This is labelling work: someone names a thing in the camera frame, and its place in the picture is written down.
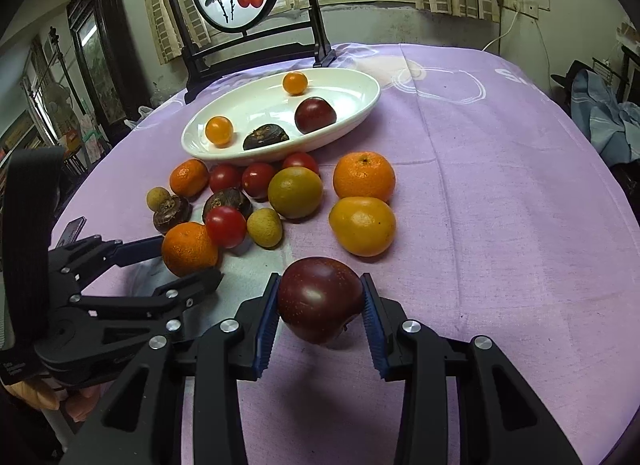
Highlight black tripod stand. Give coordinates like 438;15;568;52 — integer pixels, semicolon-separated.
47;28;86;111

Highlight dark brown water chestnut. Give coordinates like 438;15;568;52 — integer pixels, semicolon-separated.
243;124;290;151
202;188;254;223
152;195;193;235

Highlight large orange mandarin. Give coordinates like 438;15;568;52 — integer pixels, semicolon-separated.
333;152;396;202

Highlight purple tablecloth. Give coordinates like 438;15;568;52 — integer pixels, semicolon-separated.
47;42;640;465

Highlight small silver device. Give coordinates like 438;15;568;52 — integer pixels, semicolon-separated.
56;216;87;247

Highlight white oval plate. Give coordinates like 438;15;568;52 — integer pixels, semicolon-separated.
181;68;382;166

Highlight blue clothes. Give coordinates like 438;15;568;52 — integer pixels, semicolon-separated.
570;69;640;163

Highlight dark red plum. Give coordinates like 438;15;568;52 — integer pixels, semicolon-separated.
276;256;364;346
294;97;337;134

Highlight bookshelf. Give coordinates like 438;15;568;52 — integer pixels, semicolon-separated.
0;110;46;156

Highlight white power cable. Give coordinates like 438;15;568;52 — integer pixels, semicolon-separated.
482;8;518;53

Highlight greenish yellow orange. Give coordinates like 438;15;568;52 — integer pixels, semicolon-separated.
267;166;324;220

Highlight dark wooden framed mirror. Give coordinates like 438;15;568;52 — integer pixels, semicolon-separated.
66;0;151;128

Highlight small orange kumquat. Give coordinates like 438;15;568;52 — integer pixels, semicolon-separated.
282;72;308;95

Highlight yellow-orange citrus fruit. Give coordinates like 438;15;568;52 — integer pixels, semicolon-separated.
328;196;397;258

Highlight electric fan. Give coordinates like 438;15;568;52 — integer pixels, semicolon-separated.
42;82;76;146

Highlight red cherry tomato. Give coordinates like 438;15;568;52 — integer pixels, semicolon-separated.
242;162;276;199
209;164;243;194
205;206;248;249
281;152;320;176

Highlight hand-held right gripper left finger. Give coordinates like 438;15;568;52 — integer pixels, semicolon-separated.
60;272;283;465

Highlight small orange tomato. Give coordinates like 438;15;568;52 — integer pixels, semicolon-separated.
205;116;234;147

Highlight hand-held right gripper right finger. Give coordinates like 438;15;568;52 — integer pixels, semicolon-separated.
360;272;583;465

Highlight small orange mandarin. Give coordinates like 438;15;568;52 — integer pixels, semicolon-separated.
169;158;210;197
161;222;220;278

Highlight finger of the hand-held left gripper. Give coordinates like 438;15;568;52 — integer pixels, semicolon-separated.
69;268;224;332
50;234;165;297

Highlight wall power socket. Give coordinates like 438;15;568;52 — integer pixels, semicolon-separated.
497;0;540;20

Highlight person's left hand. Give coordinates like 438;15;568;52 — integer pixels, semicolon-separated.
10;377;103;422

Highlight white plastic bag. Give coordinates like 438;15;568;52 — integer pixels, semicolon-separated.
125;105;156;128

